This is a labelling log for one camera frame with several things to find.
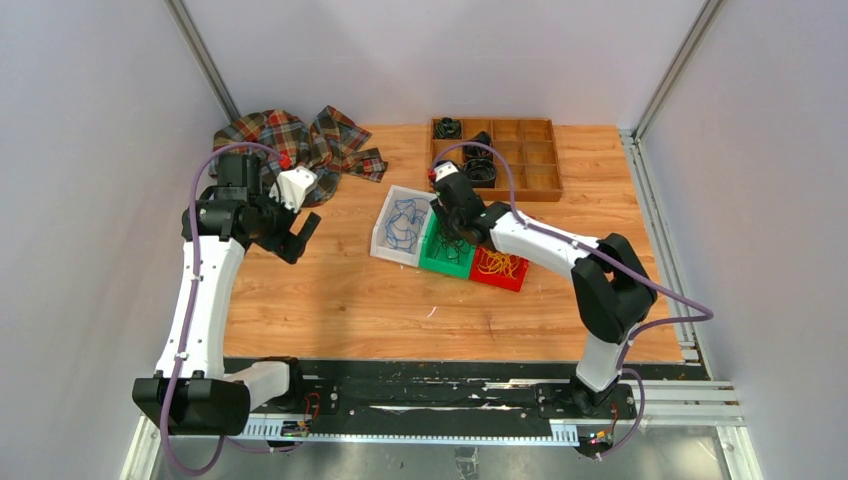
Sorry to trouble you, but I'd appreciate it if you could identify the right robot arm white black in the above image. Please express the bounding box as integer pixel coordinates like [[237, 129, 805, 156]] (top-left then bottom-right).
[[430, 194, 657, 417]]

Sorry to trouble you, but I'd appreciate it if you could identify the blue wire in white bin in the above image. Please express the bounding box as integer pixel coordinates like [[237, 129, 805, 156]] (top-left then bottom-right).
[[382, 195, 432, 252]]

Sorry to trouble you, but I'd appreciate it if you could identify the green plastic bin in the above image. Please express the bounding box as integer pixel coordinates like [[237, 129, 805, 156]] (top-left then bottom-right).
[[419, 215, 476, 279]]

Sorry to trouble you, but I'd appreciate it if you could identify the wooden compartment tray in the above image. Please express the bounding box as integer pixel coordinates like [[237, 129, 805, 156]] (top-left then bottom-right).
[[425, 117, 563, 202]]

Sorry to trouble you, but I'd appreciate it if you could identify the dark wire in green bin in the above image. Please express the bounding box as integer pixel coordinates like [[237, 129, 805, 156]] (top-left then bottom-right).
[[433, 231, 475, 263]]

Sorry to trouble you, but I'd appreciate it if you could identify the rolled belt middle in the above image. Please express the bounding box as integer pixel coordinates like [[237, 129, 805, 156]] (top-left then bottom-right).
[[462, 131, 493, 161]]

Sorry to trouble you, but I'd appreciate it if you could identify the plaid cloth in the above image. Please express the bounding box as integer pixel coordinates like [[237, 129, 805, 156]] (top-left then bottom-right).
[[213, 106, 388, 207]]

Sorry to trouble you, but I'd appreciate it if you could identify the red plastic bin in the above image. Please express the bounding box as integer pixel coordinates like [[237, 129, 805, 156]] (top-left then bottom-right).
[[469, 246, 529, 292]]

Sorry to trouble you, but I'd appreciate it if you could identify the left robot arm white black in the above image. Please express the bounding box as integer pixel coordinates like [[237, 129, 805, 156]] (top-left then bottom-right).
[[132, 154, 320, 436]]

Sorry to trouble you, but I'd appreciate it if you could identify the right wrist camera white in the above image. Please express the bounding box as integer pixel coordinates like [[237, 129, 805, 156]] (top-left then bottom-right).
[[432, 161, 461, 192]]

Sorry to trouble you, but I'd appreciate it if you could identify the rolled belt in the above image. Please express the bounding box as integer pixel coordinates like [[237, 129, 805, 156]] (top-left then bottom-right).
[[462, 157, 497, 188], [462, 131, 493, 161], [433, 117, 462, 140]]

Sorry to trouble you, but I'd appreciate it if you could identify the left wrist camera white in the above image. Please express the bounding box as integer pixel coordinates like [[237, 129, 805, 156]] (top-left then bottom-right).
[[270, 166, 318, 213]]

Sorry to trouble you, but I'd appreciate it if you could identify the rolled belt bottom right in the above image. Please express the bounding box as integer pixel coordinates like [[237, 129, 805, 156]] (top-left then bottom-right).
[[462, 157, 497, 188]]

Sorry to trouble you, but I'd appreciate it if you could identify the white plastic bin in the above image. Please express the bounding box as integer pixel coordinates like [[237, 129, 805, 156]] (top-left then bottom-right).
[[370, 185, 436, 267]]

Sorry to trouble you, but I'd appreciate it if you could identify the yellow wire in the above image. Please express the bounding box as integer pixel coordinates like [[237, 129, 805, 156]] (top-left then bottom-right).
[[476, 248, 525, 278]]

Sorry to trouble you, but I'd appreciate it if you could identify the rolled belt top left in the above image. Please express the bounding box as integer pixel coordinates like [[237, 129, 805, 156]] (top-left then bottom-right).
[[433, 117, 462, 140]]

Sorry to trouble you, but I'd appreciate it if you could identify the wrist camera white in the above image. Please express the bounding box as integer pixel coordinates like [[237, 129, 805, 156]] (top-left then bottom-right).
[[432, 161, 461, 192], [270, 166, 318, 213]]

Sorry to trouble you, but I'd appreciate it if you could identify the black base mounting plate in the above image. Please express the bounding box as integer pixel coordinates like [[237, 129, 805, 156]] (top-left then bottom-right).
[[225, 357, 710, 439]]

